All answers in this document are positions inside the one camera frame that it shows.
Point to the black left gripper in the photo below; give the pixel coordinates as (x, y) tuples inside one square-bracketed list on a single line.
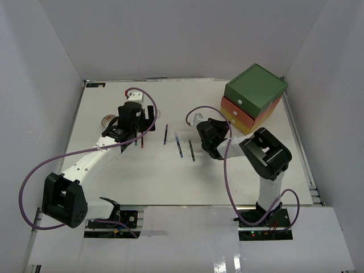
[(147, 123)]

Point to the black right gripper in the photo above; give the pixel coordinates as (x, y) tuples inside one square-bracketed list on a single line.
[(222, 125)]

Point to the large clear tape roll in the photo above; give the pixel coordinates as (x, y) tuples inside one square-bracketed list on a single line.
[(106, 120)]

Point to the black pen refill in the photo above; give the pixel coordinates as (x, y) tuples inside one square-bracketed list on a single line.
[(191, 150)]

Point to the purple pen refill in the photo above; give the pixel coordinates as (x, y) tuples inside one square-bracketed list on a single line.
[(165, 134)]

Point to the blue pen refill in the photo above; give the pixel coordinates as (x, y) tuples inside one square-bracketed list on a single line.
[(179, 146)]

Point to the green drawer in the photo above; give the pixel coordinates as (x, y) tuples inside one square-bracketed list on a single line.
[(243, 99)]

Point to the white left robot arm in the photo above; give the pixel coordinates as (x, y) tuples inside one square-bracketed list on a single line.
[(64, 195)]

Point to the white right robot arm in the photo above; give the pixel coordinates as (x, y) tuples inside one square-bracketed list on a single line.
[(268, 156)]

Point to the green drawer cabinet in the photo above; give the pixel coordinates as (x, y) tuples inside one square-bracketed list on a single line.
[(267, 87)]

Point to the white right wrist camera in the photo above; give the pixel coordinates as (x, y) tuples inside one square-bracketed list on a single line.
[(198, 118)]

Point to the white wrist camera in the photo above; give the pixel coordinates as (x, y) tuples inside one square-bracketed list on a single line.
[(135, 96), (198, 118)]

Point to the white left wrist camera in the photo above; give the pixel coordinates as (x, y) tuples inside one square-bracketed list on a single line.
[(135, 96)]

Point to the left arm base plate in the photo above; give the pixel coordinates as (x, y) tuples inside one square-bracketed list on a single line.
[(129, 226)]

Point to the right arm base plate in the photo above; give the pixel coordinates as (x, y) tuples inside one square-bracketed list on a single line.
[(272, 229)]

